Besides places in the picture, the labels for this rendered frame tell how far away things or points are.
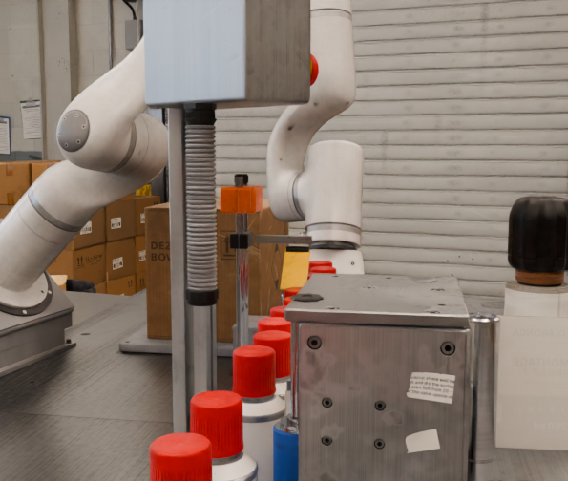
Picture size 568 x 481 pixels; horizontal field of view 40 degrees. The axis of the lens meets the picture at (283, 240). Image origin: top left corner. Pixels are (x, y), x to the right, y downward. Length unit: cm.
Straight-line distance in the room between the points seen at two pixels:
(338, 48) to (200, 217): 46
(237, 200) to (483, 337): 31
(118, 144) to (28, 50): 556
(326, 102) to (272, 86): 38
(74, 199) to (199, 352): 56
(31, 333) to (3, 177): 335
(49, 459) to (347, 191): 55
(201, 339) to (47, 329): 69
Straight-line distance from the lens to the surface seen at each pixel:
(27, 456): 112
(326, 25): 118
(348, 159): 115
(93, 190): 144
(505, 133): 523
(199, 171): 80
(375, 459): 49
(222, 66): 79
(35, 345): 157
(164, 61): 87
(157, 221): 157
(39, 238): 146
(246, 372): 59
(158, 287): 158
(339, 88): 116
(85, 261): 474
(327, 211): 112
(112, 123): 131
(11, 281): 153
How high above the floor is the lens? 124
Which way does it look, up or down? 7 degrees down
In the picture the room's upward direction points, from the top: straight up
